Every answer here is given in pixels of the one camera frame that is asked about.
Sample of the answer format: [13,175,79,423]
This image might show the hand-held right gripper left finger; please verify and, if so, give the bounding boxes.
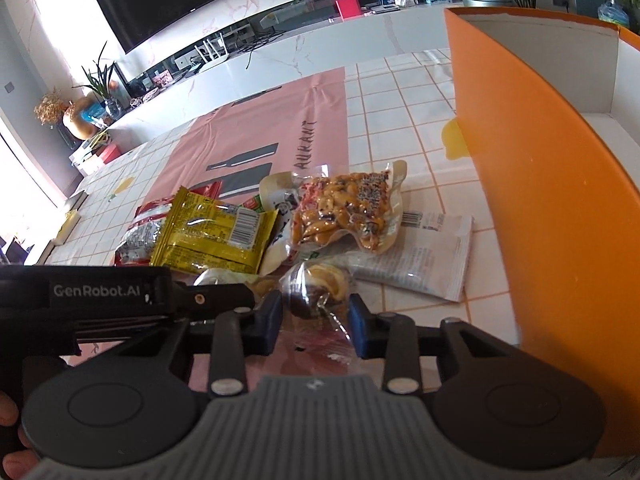
[107,291,284,397]

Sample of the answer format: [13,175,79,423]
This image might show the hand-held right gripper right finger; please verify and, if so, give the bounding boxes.
[348,293,521,395]

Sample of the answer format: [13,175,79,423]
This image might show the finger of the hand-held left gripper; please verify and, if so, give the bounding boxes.
[172,282,257,323]

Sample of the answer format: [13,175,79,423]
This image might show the clear brown pastry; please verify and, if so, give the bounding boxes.
[277,260,358,361]

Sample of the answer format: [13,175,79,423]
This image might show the red snack packet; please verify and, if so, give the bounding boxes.
[114,199,173,267]

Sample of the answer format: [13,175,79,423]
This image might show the yellow snack packet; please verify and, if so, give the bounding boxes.
[150,186,279,275]

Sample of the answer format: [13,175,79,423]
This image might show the white newsprint snack packet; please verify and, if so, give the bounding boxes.
[345,210,474,303]

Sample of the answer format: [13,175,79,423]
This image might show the white cartoon snack packet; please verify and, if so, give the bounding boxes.
[257,172,306,276]

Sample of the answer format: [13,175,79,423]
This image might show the clear vacuum pack orange snack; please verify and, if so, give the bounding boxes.
[287,160,408,256]

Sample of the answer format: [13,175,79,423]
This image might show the orange cardboard box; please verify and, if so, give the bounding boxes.
[444,6,640,461]

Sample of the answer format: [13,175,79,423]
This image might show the person's left hand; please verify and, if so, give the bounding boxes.
[0,390,39,467]

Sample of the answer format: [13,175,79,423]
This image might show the small red box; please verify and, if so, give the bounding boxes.
[85,142,121,166]

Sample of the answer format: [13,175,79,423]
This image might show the orange vase with dried flowers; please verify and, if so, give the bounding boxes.
[34,87,101,141]

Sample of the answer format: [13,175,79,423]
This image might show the green plant in glass vase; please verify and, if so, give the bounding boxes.
[72,40,131,121]

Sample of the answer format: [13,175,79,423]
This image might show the white marble cabinet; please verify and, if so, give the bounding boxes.
[105,7,451,151]

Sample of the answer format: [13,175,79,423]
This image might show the blue water bottle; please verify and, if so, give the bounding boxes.
[597,0,631,28]

